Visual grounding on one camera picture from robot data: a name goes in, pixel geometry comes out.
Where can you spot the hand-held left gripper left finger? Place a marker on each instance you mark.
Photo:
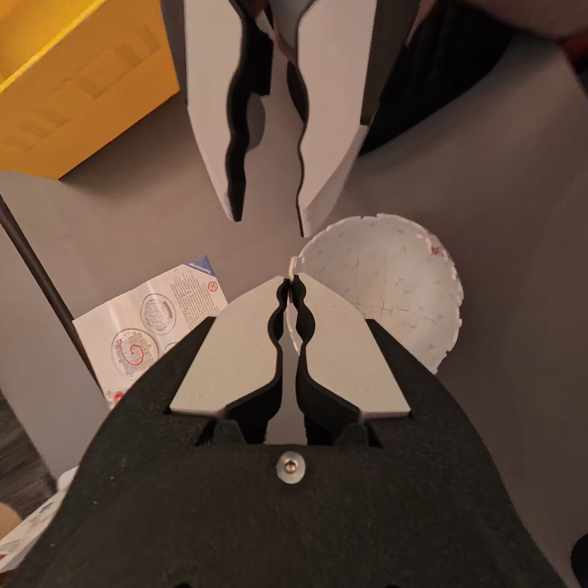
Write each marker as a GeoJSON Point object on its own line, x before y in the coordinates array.
{"type": "Point", "coordinates": [229, 358]}

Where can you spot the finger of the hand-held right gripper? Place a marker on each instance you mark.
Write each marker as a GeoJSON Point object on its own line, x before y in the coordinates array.
{"type": "Point", "coordinates": [206, 92]}
{"type": "Point", "coordinates": [335, 92]}

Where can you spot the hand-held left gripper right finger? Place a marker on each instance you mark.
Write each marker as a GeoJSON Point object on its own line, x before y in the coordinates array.
{"type": "Point", "coordinates": [353, 363]}

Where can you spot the half-built colourful puzzle ball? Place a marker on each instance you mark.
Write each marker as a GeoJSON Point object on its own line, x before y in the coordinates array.
{"type": "Point", "coordinates": [390, 285]}

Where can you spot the colourful puzzle box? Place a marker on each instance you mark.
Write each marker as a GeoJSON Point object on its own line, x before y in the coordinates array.
{"type": "Point", "coordinates": [32, 528]}

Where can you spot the black padded wrist rest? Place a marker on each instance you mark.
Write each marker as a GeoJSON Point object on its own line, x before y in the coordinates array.
{"type": "Point", "coordinates": [436, 69]}

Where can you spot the folded paper instruction leaflet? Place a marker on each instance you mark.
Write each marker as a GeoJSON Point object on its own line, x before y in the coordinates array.
{"type": "Point", "coordinates": [119, 330]}

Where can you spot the yellow plastic bin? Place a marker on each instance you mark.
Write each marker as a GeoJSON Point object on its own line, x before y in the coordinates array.
{"type": "Point", "coordinates": [69, 92]}

